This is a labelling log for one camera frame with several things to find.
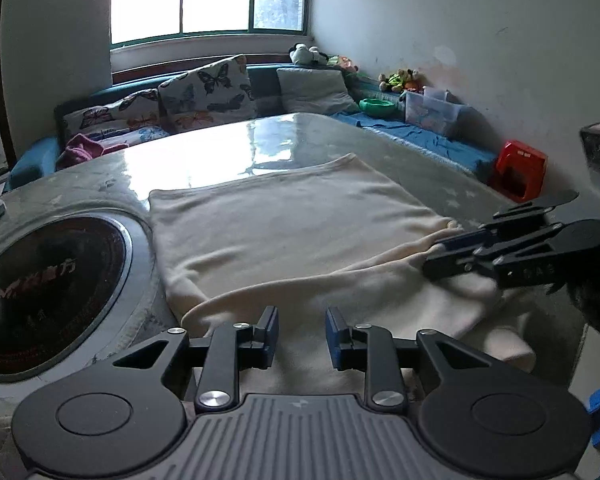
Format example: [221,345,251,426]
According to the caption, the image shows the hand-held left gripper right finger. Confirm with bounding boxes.
[325,305,497,415]

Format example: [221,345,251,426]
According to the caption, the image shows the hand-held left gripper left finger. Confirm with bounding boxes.
[112,306,281,414]

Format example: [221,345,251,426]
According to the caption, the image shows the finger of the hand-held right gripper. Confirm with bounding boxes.
[422,225,564,282]
[434,190,581,258]

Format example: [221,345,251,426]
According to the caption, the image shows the cream knit sweater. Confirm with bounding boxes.
[147,152,538,396]

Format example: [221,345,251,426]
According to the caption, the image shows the red plastic stool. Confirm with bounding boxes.
[488,140,549,204]

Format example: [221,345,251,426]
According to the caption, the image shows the blue blanket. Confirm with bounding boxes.
[330,109,499,182]

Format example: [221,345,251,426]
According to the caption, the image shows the clear plastic storage box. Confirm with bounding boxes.
[403,87,469,139]

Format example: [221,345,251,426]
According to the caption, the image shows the green bowl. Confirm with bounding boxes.
[358,98,397,117]

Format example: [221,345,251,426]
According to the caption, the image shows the yellow and green plush toys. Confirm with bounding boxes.
[378,68,424,94]

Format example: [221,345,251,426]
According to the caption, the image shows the grey pillow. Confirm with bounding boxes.
[276,66,361,116]

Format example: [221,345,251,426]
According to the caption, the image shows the pink and green plush toy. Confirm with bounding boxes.
[328,54,360,74]

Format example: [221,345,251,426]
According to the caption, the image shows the round black built-in cooktop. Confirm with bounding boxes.
[0,200,159,387]

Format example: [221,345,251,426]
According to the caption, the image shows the black and white plush toy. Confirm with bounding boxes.
[288,43,330,67]

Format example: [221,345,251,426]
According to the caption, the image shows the large butterfly print pillow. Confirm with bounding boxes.
[157,54,259,135]

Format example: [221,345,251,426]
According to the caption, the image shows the blue corner sofa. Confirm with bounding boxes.
[2,62,499,194]

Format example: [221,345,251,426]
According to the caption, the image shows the pink cloth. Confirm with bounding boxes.
[55,133,129,171]

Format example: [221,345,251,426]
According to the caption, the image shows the flat butterfly print pillow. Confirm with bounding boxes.
[62,89,172,149]

